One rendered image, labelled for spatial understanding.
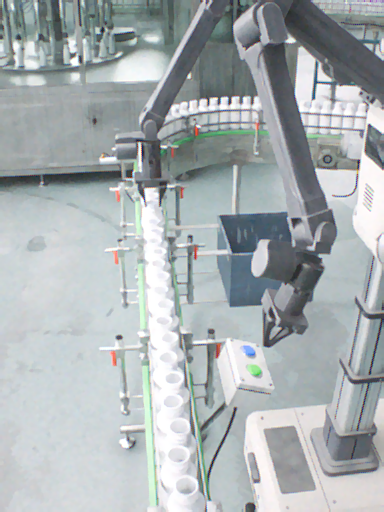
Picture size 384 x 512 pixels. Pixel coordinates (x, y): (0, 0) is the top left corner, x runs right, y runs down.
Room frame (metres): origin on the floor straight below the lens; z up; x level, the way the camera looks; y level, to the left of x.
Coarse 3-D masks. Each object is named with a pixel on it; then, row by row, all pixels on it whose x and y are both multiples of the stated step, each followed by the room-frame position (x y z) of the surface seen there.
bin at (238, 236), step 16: (224, 224) 1.87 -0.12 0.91; (240, 224) 1.88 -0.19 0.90; (256, 224) 1.88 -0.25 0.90; (272, 224) 1.89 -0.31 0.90; (288, 224) 1.90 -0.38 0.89; (224, 240) 1.68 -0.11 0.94; (240, 240) 1.88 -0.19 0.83; (256, 240) 1.88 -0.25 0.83; (288, 240) 1.90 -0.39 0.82; (176, 256) 1.59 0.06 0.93; (224, 256) 1.70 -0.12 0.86; (240, 256) 1.56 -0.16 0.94; (208, 272) 1.81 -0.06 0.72; (224, 272) 1.68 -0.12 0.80; (240, 272) 1.57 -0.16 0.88; (224, 288) 1.66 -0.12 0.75; (240, 288) 1.57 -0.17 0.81; (256, 288) 1.57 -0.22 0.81; (272, 288) 1.58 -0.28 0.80; (240, 304) 1.57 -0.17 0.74; (256, 304) 1.57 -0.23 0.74
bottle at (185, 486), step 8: (176, 480) 0.52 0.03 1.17; (184, 480) 0.52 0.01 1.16; (192, 480) 0.52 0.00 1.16; (176, 488) 0.51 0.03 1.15; (184, 488) 0.52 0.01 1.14; (192, 488) 0.52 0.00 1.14; (176, 496) 0.49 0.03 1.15; (184, 496) 0.49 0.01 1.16; (192, 496) 0.49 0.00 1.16; (200, 496) 0.51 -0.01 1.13; (168, 504) 0.50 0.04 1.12; (176, 504) 0.49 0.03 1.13; (184, 504) 0.49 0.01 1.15; (192, 504) 0.49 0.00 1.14; (200, 504) 0.50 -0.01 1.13
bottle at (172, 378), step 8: (168, 376) 0.75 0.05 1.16; (176, 376) 0.76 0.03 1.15; (168, 384) 0.73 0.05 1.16; (176, 384) 0.73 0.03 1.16; (160, 392) 0.75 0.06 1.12; (168, 392) 0.73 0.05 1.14; (176, 392) 0.72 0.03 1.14; (184, 392) 0.74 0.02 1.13; (160, 400) 0.73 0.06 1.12; (184, 400) 0.73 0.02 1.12; (160, 408) 0.73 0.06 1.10; (184, 408) 0.72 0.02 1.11
